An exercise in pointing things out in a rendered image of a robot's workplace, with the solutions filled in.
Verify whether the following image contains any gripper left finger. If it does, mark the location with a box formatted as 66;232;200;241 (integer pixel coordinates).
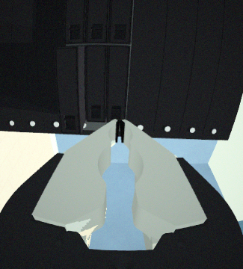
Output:
0;119;120;267

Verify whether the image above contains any black server rack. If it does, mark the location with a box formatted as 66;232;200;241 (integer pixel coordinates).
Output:
0;0;243;140

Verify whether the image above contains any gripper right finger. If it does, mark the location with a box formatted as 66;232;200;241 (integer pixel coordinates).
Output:
120;120;243;269

